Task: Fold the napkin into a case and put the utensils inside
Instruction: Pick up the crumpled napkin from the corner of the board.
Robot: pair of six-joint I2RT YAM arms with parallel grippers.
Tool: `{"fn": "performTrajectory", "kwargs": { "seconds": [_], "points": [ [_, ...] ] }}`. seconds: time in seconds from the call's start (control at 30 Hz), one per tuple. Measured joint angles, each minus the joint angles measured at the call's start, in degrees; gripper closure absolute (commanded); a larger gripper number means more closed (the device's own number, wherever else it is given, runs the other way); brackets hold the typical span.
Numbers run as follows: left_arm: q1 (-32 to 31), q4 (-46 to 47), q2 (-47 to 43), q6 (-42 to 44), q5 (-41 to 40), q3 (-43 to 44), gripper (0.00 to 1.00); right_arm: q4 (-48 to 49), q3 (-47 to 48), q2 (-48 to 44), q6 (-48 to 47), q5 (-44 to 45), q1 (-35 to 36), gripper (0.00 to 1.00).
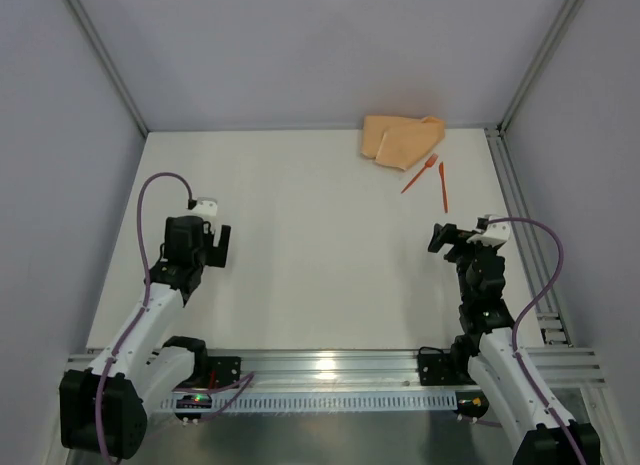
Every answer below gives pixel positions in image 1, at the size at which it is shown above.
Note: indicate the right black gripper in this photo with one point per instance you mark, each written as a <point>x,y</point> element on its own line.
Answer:
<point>456,240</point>

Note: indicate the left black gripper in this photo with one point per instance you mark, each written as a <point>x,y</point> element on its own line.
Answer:
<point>218,243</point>

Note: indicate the peach cloth napkin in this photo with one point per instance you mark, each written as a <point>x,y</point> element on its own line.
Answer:
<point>400,142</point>

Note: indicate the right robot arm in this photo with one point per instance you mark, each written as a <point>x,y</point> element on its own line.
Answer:
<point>540,429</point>

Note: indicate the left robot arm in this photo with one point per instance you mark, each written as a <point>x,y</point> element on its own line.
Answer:
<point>105,407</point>

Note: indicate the orange plastic knife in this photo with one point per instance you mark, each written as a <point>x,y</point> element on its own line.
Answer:
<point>441,171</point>

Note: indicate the orange plastic fork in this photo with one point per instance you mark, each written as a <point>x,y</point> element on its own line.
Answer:
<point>430,162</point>

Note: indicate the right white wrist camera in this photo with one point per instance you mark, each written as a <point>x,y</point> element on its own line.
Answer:
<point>490,232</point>

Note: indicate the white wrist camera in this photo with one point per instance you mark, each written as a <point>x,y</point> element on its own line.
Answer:
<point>490,232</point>
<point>206,208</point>

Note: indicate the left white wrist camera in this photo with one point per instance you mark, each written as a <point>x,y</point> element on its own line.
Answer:
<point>206,208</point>

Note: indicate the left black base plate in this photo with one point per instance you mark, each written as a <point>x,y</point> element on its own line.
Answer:
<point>223,371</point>

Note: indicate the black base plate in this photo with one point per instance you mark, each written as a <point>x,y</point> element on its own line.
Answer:
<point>223,371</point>
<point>436,367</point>

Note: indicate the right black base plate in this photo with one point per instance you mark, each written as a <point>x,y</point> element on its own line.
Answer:
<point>436,367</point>

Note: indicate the right side aluminium rail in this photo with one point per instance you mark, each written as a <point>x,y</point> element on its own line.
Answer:
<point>528,238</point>

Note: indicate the aluminium rail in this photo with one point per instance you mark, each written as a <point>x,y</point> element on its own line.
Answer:
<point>528,238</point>
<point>390,370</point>

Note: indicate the aluminium front rail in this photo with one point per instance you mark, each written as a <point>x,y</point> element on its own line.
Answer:
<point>390,370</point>

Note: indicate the perforated cable tray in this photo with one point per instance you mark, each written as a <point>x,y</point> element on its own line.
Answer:
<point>314,402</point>

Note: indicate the right frame post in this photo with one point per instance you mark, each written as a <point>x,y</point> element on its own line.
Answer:
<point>541,59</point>

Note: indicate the frame post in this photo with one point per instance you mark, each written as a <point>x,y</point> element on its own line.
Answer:
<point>541,59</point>
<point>105,61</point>

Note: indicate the left frame post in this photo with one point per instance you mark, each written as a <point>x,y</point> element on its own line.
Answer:
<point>105,61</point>

